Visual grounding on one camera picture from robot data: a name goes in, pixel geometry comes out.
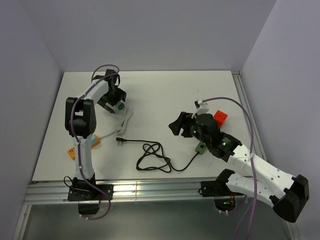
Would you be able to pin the aluminium side frame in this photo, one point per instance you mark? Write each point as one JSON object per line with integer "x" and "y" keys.
{"x": 291, "y": 228}

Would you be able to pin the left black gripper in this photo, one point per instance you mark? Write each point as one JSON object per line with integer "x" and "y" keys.
{"x": 120, "y": 96}

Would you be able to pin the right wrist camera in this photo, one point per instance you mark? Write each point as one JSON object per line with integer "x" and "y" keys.
{"x": 201, "y": 108}

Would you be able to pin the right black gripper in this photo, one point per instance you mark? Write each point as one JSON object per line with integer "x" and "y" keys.
{"x": 185, "y": 119}

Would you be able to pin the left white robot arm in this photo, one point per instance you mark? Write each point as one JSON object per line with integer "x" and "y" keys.
{"x": 81, "y": 122}

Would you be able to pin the green plug adapter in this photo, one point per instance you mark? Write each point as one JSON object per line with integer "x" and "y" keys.
{"x": 120, "y": 106}

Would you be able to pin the green power strip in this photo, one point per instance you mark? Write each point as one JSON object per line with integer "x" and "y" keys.
{"x": 200, "y": 148}

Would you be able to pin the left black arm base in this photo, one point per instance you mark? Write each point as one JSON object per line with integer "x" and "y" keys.
{"x": 89, "y": 201}

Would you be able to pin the red cube plug adapter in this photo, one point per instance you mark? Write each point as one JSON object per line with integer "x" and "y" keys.
{"x": 220, "y": 118}

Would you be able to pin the light blue plug adapter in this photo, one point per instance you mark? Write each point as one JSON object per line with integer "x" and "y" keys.
{"x": 95, "y": 140}

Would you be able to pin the aluminium mounting rail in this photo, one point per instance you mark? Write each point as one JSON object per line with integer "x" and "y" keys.
{"x": 148, "y": 190}

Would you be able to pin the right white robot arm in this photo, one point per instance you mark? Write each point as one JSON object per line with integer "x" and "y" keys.
{"x": 285, "y": 193}

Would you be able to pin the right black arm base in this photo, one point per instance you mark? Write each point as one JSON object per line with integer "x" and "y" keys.
{"x": 224, "y": 199}

